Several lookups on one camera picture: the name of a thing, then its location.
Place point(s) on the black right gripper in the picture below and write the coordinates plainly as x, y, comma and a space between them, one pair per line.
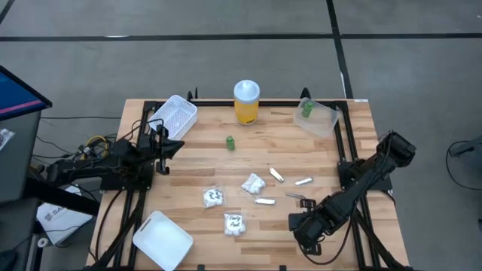
312, 224

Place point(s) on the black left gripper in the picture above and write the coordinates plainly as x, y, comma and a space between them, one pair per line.
161, 150

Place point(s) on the slim silver nail file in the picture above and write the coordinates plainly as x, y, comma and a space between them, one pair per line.
294, 195

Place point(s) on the plain cotton ball bag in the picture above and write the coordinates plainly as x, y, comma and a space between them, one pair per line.
253, 183

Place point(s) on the small green bottle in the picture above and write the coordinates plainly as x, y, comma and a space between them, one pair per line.
230, 144
307, 109

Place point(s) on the cotton ball bag text label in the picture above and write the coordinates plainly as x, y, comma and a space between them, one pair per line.
234, 225

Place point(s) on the cotton ball bag scribble print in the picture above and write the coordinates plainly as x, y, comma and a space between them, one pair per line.
212, 198

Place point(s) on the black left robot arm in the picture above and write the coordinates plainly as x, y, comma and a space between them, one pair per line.
113, 158

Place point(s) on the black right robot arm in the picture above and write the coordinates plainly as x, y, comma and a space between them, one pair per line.
361, 184

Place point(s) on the white perforated plastic basket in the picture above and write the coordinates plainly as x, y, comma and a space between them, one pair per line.
177, 113

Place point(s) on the yellow disinfecting wipes canister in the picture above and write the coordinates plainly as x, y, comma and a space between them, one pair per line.
246, 109

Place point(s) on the white solid plastic bin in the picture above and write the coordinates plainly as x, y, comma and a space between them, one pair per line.
162, 241

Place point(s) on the clear plastic container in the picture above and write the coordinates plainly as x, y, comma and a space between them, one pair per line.
320, 122

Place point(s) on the black cart beam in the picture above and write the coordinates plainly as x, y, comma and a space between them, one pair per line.
64, 199

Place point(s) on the white cardboard box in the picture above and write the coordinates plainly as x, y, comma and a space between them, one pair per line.
60, 222

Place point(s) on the white tape roll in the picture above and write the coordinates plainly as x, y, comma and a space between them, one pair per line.
42, 242

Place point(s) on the blue screen monitor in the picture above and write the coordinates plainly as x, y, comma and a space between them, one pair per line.
15, 94

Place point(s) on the small plastic bag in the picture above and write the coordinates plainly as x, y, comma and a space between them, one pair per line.
5, 138

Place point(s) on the grey chair base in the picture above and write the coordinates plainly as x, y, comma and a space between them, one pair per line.
467, 147

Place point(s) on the black aluminium rig frame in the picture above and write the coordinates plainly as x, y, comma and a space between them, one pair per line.
278, 102

